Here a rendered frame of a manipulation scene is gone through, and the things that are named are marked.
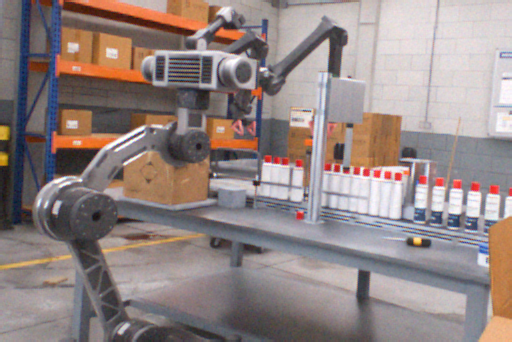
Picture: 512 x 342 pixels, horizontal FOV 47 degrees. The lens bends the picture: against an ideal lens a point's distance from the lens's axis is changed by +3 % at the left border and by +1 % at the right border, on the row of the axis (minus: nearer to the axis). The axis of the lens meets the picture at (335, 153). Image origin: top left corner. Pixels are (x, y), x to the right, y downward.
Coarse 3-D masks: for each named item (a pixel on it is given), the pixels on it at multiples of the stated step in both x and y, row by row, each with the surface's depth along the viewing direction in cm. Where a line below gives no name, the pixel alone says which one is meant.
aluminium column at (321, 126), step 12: (324, 72) 246; (324, 96) 246; (324, 108) 247; (324, 120) 248; (324, 132) 250; (312, 144) 250; (324, 144) 250; (312, 156) 250; (324, 156) 251; (312, 168) 250; (312, 180) 250; (312, 192) 251; (312, 204) 251; (312, 216) 251
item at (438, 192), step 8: (440, 184) 237; (432, 192) 238; (440, 192) 236; (440, 200) 236; (432, 208) 238; (440, 208) 237; (432, 216) 238; (440, 216) 237; (432, 224) 238; (440, 224) 237
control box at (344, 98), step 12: (336, 84) 244; (348, 84) 246; (360, 84) 249; (336, 96) 244; (348, 96) 247; (360, 96) 249; (336, 108) 245; (348, 108) 247; (360, 108) 250; (336, 120) 245; (348, 120) 248; (360, 120) 250
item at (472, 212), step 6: (474, 186) 230; (474, 192) 230; (468, 198) 231; (474, 198) 229; (480, 198) 230; (468, 204) 231; (474, 204) 229; (468, 210) 230; (474, 210) 229; (468, 216) 230; (474, 216) 229; (468, 222) 230; (474, 222) 229; (468, 228) 230; (474, 228) 230
